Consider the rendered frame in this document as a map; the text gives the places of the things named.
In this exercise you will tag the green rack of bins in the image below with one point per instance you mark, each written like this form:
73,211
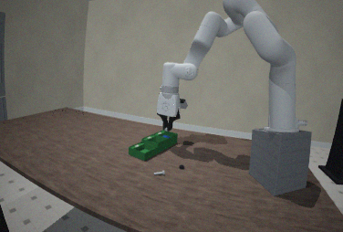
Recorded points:
155,144

